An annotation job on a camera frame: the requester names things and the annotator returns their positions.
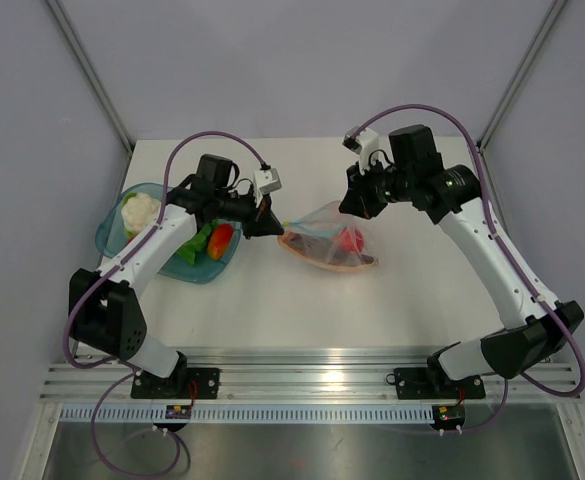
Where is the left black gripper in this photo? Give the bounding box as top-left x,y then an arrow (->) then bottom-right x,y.
214,188 -> 284,240

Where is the green toy lettuce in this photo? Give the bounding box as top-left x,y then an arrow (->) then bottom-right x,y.
175,223 -> 213,265

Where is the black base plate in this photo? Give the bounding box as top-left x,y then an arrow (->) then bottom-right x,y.
130,367 -> 220,400
385,367 -> 486,400

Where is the aluminium rail frame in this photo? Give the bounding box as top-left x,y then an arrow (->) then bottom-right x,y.
39,347 -> 582,405

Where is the red toy apple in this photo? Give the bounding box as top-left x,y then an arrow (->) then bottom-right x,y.
337,227 -> 365,254

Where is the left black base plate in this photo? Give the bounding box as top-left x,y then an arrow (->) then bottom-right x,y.
130,367 -> 220,400

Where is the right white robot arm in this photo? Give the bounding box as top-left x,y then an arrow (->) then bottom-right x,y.
339,124 -> 584,396

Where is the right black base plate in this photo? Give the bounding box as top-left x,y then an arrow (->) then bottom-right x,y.
385,367 -> 486,400

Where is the white slotted cable duct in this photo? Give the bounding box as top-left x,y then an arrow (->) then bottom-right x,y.
60,404 -> 434,425

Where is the orange toy pepper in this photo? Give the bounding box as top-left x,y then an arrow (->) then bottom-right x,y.
207,223 -> 234,261

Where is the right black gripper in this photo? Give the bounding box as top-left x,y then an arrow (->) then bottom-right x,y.
340,156 -> 415,220

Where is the teal plastic food container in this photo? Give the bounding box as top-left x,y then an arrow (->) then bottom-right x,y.
95,182 -> 242,284

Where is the white cauliflower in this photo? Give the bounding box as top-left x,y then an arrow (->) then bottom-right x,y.
120,192 -> 161,239

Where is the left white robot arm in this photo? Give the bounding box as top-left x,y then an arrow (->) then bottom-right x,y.
66,154 -> 283,399

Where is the clear zip top bag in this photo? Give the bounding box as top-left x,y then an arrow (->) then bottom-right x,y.
277,201 -> 378,273

